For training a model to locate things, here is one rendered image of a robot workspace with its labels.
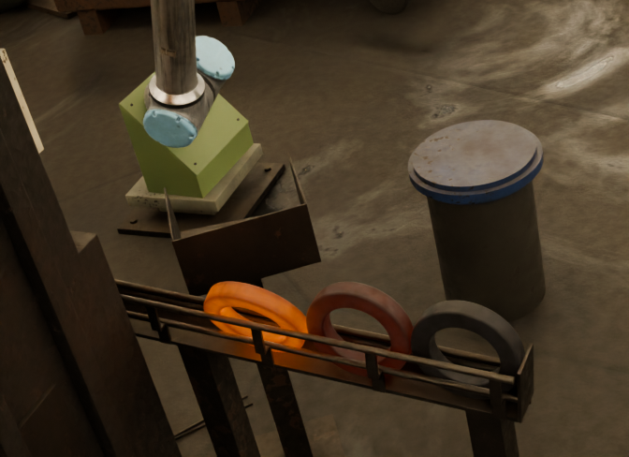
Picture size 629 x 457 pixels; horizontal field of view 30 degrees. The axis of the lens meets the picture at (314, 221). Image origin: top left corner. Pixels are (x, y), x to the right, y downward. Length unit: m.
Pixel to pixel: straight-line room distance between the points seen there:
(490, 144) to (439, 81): 1.25
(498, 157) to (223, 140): 1.07
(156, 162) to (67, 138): 0.89
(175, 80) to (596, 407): 1.36
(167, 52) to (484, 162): 0.88
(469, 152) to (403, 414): 0.64
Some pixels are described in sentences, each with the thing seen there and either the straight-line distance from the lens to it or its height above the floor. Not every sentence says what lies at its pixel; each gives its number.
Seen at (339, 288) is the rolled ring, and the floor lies 0.76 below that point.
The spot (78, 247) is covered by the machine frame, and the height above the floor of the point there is 0.87.
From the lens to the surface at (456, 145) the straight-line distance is 2.85.
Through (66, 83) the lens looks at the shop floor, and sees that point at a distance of 4.76.
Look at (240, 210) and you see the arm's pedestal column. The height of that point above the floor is 0.02.
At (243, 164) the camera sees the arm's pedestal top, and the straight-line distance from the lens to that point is 3.60.
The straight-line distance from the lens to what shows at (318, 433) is 2.77.
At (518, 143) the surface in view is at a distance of 2.82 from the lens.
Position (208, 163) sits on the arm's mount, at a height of 0.20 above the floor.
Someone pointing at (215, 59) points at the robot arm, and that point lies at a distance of 3.34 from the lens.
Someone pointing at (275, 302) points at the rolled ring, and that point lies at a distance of 1.93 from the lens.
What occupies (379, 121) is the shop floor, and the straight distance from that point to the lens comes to 3.89.
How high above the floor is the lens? 1.90
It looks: 33 degrees down
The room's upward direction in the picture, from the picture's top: 14 degrees counter-clockwise
